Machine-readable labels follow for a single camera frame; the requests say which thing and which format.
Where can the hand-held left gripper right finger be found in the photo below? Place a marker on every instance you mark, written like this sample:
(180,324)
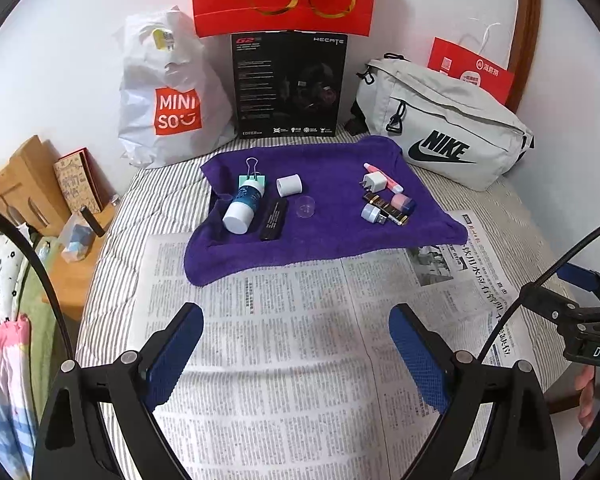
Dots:
(420,355)

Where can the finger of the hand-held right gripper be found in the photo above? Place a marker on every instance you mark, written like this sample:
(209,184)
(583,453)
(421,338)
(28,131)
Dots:
(580,277)

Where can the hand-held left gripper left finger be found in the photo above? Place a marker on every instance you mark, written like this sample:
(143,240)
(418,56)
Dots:
(177,355)

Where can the dark brown gold box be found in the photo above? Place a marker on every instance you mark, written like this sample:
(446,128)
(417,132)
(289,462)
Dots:
(397,217)

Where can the small white lavender cap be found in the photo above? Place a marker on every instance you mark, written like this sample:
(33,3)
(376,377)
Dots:
(371,212)

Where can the pink and blue sponge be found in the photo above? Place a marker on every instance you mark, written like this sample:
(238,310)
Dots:
(404,204)

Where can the blue and white bottle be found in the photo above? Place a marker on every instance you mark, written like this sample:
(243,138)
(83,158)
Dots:
(242,207)

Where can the black rectangular stick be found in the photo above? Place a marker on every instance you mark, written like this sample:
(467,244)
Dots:
(273,220)

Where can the pink highlighter pen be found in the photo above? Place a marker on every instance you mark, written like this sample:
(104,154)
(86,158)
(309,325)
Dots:
(392,183)

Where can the white charger plug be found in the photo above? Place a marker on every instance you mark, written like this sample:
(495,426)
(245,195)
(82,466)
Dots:
(377,182)

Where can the clear plastic cup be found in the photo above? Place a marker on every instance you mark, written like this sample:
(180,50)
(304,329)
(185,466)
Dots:
(305,208)

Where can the green binder clip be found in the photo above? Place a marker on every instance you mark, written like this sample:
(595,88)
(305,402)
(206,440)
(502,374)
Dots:
(252,180)

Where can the white tape roll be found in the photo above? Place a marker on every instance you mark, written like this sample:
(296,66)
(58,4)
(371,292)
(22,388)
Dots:
(289,185)

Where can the person's right hand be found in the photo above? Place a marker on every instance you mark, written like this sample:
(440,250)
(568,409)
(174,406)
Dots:
(586,395)

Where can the newspaper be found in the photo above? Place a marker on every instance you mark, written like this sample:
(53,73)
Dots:
(280,360)

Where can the green cloth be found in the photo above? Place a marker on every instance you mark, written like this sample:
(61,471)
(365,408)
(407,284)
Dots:
(37,330)

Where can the purple towel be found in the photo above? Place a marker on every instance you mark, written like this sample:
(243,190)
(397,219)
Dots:
(330,240)

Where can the translucent blue box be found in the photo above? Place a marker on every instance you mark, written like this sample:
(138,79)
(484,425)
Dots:
(80,237)

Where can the pink cloth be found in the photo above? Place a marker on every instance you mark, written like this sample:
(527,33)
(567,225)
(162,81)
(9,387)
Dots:
(2,385)

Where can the white dotted plush toy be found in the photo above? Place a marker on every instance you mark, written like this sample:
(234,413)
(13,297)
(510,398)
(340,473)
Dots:
(0,265)

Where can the grey waist bag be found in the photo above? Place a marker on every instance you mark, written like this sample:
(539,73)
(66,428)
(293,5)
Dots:
(455,120)

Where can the patterned notebook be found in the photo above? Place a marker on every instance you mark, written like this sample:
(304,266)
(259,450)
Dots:
(77,180)

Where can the wooden bedside furniture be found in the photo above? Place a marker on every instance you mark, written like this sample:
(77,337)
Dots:
(20,180)

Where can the curved wooden headboard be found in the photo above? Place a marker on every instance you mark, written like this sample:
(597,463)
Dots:
(527,20)

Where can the black headphone box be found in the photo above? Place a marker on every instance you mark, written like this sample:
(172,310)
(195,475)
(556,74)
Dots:
(280,85)

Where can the white plastic shopping bag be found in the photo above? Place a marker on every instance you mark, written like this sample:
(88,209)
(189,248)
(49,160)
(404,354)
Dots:
(170,60)

